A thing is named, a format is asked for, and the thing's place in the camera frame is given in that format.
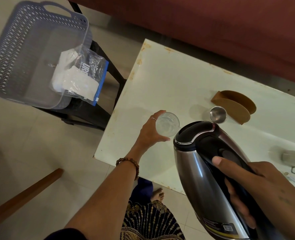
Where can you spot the dark gold patterned garment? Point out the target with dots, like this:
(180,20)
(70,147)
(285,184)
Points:
(150,222)

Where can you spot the brown wooden bar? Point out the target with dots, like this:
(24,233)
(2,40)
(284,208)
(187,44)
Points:
(25,194)

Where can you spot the clear drinking glass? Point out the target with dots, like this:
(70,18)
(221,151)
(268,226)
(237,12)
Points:
(168,124)

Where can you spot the grey perforated plastic basket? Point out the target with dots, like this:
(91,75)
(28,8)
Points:
(20,54)

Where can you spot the red sofa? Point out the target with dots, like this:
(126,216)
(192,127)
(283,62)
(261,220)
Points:
(212,24)

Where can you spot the black stool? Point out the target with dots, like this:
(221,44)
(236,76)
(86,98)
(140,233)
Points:
(92,114)

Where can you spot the person's foot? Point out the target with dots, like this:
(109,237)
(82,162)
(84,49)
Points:
(158,194)

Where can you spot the small steel cup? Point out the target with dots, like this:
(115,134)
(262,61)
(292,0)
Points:
(217,114)

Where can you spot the dark sleeve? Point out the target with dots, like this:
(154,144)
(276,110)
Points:
(65,234)

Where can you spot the clear zip bag blue edge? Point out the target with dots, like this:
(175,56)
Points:
(93,63)

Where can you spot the steel and black electric kettle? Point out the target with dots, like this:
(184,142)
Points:
(200,167)

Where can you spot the brown napkin holder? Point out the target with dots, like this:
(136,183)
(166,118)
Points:
(237,107)

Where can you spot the person's left hand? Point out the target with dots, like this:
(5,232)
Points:
(145,136)

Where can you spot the person's left forearm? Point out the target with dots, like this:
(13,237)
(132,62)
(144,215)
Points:
(107,197)

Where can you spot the person's right hand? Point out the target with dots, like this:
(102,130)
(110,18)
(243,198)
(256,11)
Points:
(280,194)

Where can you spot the person's left thumb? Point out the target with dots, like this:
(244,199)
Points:
(161,139)

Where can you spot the dark blue trouser leg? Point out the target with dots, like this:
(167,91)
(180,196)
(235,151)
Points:
(142,189)

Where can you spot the person's right thumb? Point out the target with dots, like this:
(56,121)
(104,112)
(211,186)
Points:
(231,165)

